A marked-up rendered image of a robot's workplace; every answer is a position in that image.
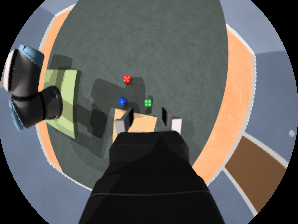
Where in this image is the red die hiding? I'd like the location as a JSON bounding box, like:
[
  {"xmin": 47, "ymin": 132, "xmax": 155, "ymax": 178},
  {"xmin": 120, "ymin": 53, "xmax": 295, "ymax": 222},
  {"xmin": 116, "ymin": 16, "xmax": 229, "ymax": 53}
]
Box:
[{"xmin": 123, "ymin": 75, "xmax": 131, "ymax": 83}]

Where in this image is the orange flat mat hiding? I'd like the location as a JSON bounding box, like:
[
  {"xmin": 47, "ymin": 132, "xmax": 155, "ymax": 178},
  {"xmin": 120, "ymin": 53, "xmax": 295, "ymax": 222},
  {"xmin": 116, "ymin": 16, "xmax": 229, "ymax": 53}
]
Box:
[{"xmin": 113, "ymin": 109, "xmax": 157, "ymax": 142}]

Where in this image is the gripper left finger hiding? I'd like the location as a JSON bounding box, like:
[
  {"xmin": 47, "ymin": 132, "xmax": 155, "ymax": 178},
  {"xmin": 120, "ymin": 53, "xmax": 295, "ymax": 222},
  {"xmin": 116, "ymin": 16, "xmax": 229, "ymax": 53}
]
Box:
[{"xmin": 115, "ymin": 108, "xmax": 134, "ymax": 135}]

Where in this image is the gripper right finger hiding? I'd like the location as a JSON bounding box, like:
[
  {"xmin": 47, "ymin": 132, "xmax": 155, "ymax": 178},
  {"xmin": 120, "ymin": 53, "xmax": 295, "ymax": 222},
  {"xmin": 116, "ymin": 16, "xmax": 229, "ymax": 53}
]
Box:
[{"xmin": 162, "ymin": 107, "xmax": 182, "ymax": 134}]

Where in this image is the blue die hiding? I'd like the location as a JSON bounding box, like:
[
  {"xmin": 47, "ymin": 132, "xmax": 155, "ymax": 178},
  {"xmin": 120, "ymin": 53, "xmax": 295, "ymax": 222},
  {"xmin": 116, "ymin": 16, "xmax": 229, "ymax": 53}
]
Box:
[{"xmin": 118, "ymin": 97, "xmax": 127, "ymax": 106}]

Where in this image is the green die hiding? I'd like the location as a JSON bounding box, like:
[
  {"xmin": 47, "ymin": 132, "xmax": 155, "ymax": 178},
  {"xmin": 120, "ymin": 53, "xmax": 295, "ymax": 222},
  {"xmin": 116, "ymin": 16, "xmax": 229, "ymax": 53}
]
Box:
[{"xmin": 145, "ymin": 99, "xmax": 151, "ymax": 106}]

